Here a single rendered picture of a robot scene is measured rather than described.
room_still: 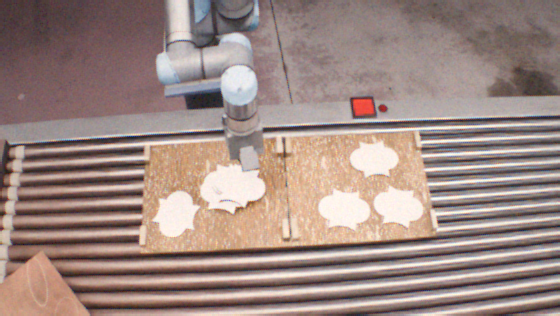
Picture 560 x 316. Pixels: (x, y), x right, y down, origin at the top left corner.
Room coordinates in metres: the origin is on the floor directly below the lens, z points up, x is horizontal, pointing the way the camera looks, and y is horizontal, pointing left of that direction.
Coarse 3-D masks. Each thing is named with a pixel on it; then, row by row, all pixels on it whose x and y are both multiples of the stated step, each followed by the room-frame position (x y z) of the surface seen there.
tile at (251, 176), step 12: (240, 168) 0.85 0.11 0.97; (216, 180) 0.81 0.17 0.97; (228, 180) 0.81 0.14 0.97; (240, 180) 0.81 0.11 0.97; (252, 180) 0.81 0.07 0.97; (228, 192) 0.77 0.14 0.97; (240, 192) 0.77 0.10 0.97; (252, 192) 0.77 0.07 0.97; (264, 192) 0.77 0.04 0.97; (240, 204) 0.73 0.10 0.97
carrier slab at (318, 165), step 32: (288, 160) 0.89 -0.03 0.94; (320, 160) 0.89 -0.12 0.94; (416, 160) 0.89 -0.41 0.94; (288, 192) 0.79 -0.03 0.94; (320, 192) 0.79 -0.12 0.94; (352, 192) 0.79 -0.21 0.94; (416, 192) 0.79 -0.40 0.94; (320, 224) 0.69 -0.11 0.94; (384, 224) 0.69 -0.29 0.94; (416, 224) 0.68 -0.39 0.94
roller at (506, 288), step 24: (456, 288) 0.50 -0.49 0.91; (480, 288) 0.49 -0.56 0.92; (504, 288) 0.48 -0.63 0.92; (528, 288) 0.48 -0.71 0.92; (552, 288) 0.48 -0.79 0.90; (96, 312) 0.42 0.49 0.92; (120, 312) 0.43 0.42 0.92; (144, 312) 0.43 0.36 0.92; (168, 312) 0.43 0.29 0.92; (192, 312) 0.44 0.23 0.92; (216, 312) 0.44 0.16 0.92; (240, 312) 0.44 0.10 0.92; (264, 312) 0.44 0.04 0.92; (288, 312) 0.44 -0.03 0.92; (312, 312) 0.44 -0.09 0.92; (336, 312) 0.44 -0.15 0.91; (360, 312) 0.44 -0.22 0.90
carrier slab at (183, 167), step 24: (168, 144) 0.95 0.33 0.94; (192, 144) 0.95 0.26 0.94; (216, 144) 0.95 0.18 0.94; (264, 144) 0.95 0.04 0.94; (168, 168) 0.87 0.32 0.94; (192, 168) 0.87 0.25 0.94; (216, 168) 0.87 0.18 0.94; (264, 168) 0.87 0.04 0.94; (144, 192) 0.79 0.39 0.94; (168, 192) 0.79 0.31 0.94; (192, 192) 0.79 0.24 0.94; (144, 216) 0.71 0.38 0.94; (216, 216) 0.71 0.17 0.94; (240, 216) 0.71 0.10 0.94; (264, 216) 0.71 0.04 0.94; (168, 240) 0.64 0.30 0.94; (192, 240) 0.64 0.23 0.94; (216, 240) 0.64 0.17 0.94; (240, 240) 0.64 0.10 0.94; (264, 240) 0.64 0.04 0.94
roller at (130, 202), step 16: (480, 176) 0.85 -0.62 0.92; (496, 176) 0.85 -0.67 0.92; (512, 176) 0.85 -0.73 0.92; (528, 176) 0.85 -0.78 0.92; (544, 176) 0.85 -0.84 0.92; (432, 192) 0.81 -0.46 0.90; (0, 208) 0.73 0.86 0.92; (16, 208) 0.74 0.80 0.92; (32, 208) 0.74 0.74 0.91; (48, 208) 0.74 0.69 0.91; (64, 208) 0.74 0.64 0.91; (80, 208) 0.74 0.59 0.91; (96, 208) 0.75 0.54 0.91; (112, 208) 0.75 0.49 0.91; (128, 208) 0.75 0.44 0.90
